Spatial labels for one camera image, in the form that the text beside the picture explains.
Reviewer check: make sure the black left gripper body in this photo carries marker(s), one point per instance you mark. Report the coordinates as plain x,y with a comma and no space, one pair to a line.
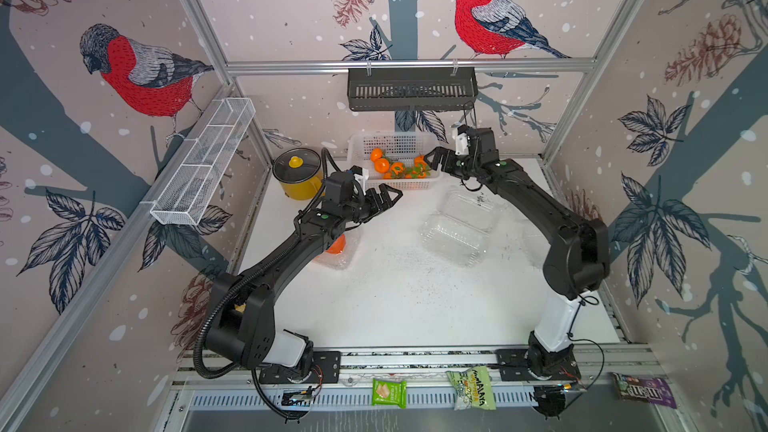
366,206

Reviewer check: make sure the orange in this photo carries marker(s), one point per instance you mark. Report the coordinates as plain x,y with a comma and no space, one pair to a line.
420,162

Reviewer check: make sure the white wire wall shelf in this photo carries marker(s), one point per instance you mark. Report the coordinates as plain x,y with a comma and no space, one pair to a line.
191,188

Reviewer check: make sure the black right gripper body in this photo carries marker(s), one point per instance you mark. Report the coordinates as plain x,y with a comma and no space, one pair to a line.
467,165

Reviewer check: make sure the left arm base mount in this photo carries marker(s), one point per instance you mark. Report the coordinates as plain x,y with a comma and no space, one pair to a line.
314,367

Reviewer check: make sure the black hanging wire shelf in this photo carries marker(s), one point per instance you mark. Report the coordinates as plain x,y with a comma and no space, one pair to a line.
412,89

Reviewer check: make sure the green snack packet large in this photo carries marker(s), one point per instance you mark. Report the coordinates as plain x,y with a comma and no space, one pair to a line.
473,389

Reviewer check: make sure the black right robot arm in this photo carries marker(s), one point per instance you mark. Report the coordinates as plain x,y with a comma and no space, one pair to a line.
578,258

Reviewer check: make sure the purple candy packet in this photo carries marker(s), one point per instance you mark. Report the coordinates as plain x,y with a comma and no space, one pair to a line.
652,390

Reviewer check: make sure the orange large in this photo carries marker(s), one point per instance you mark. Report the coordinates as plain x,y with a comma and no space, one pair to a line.
338,245

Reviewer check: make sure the white plastic basket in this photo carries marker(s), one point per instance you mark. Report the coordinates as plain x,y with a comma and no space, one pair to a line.
394,158

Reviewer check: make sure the clear clamshell three oranges branch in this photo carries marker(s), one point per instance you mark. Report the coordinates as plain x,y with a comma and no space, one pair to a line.
459,230

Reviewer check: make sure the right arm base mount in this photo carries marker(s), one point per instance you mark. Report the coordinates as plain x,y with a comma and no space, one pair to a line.
535,364

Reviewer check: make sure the green snack packet small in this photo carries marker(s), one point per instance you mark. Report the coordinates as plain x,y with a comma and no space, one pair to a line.
389,393

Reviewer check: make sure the yellow pot with lid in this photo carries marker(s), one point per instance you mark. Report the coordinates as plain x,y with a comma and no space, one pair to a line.
299,172

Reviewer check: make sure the clear clamshell oranges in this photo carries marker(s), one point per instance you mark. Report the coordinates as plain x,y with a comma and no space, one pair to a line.
342,252

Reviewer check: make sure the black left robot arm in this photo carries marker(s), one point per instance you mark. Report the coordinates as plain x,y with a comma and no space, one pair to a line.
239,329

